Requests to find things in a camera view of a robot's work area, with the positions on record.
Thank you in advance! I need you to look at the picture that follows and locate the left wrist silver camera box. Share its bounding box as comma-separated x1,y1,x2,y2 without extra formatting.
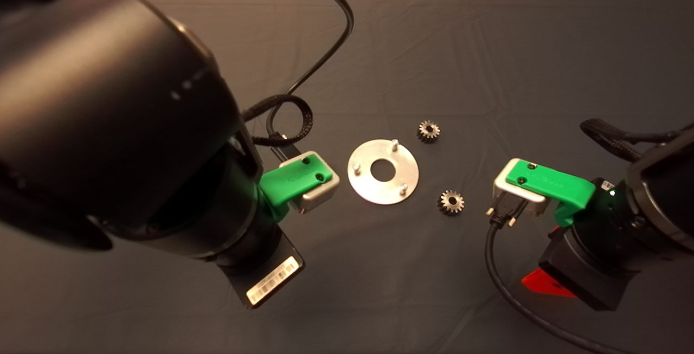
279,151,341,215

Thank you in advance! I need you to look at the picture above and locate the wrist green camera mount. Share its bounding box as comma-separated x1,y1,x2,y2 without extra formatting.
506,160,597,228
259,157,332,223

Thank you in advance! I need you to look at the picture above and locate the left wrist green camera mount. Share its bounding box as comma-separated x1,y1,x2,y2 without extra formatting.
259,157,332,223

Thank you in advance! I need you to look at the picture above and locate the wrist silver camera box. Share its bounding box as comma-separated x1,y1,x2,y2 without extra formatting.
279,151,341,215
492,159,548,218

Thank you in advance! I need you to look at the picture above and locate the right wrist green camera mount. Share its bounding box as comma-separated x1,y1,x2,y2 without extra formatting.
506,160,597,228

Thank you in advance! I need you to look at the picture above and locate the black braided cable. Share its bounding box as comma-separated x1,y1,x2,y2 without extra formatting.
240,94,315,147
580,118,681,163

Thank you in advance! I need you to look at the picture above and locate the round metal carrier plate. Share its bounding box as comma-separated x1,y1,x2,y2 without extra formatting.
347,139,420,206

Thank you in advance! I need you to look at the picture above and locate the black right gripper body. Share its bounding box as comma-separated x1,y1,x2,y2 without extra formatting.
538,229,634,312

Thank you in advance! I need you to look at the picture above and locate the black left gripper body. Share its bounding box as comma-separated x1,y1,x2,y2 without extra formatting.
216,228,305,309

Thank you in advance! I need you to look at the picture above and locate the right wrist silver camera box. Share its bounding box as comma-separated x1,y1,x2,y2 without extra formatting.
492,159,548,218

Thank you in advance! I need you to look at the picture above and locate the dark table cloth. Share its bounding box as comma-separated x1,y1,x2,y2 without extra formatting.
0,0,694,354

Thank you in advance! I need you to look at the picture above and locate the small steel planetary gear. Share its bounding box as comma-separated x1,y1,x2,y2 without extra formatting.
416,120,441,144
438,189,465,216

